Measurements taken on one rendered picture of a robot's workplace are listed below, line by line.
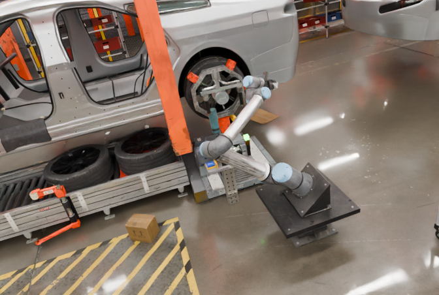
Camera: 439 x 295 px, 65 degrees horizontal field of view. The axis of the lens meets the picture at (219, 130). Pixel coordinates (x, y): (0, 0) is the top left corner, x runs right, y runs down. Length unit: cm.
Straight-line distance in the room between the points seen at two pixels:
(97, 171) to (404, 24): 389
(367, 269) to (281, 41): 226
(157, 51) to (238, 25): 100
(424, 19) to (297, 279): 338
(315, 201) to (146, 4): 194
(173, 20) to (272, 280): 238
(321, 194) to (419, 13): 286
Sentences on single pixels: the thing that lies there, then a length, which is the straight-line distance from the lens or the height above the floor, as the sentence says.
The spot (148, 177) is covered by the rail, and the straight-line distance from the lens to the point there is 344.
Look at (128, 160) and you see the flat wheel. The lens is 353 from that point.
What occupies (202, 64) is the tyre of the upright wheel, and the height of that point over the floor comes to 116.
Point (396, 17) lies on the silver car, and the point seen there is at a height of 106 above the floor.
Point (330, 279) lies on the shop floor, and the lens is 274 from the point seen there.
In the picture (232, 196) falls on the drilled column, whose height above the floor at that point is 9.
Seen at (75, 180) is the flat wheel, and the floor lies 46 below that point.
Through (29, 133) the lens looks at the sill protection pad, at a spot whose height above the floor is 91.
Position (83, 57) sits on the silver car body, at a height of 115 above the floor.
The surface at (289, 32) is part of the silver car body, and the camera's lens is 378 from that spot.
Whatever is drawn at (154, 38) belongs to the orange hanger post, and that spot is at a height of 162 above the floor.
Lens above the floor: 215
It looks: 27 degrees down
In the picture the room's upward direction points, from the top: 11 degrees counter-clockwise
